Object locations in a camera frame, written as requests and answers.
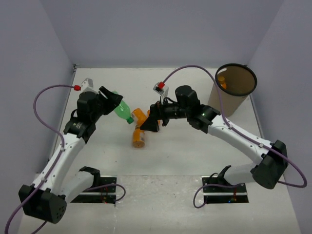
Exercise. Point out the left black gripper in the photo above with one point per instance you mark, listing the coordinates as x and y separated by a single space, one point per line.
112 101

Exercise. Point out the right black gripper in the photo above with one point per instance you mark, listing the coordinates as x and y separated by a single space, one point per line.
157 112

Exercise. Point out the green bottle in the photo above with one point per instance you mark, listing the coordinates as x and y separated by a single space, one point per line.
123 110

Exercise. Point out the orange bottle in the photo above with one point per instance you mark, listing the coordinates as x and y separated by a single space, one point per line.
138 115
153 123
222 82
138 139

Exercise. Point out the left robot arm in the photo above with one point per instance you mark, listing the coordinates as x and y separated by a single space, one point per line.
46 198

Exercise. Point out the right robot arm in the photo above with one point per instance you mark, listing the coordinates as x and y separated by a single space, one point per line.
267 158

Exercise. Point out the brown cardboard bin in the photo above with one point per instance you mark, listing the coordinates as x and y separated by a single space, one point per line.
241 81

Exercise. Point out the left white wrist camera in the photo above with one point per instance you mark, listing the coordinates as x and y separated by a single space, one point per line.
87 86

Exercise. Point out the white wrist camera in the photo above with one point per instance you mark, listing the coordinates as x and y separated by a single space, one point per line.
87 86
162 89

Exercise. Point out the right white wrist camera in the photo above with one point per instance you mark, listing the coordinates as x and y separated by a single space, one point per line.
162 89

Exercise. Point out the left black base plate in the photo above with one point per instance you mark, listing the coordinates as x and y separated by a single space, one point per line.
102 195

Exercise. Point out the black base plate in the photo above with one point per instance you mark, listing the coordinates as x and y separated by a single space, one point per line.
102 195
216 195

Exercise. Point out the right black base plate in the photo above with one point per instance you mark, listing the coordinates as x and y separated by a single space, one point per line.
216 195

